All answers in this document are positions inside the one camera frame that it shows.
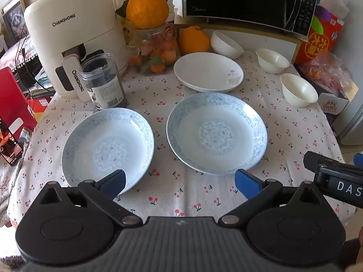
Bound white cabinet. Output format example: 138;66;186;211
330;99;363;145

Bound lace-edged cloth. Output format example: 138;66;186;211
0;35;43;71

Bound cherry print tablecloth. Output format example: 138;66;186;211
6;49;356;227

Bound clear plastic jar dark contents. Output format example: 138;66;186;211
80;53;127;110

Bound glass jar of small oranges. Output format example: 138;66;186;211
129;23;180;75

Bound smartphone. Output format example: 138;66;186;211
0;117;25;167

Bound black microwave oven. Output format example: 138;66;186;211
181;0;319;41

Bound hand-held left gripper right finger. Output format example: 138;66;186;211
218;168;322;228

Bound red printed snack box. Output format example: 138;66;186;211
293;4;345;66

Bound framed picture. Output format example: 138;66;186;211
1;0;29;49

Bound cream white bowl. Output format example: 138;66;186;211
255;48;290;73
281;73;319;107

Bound plain white plate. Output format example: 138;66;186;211
174;52;244;92

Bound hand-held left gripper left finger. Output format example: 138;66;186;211
40;169;142;228

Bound large orange with leaves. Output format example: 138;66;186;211
115;0;173;29

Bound blue patterned plate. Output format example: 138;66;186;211
61;108;155;196
166;92;268;175

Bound clear bag of small oranges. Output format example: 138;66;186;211
301;52;352;91

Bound white air fryer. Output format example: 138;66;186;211
23;0;129;102

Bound orange with bumpy top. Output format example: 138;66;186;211
178;25;211;55

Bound cardboard box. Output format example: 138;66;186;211
295;65;351;117

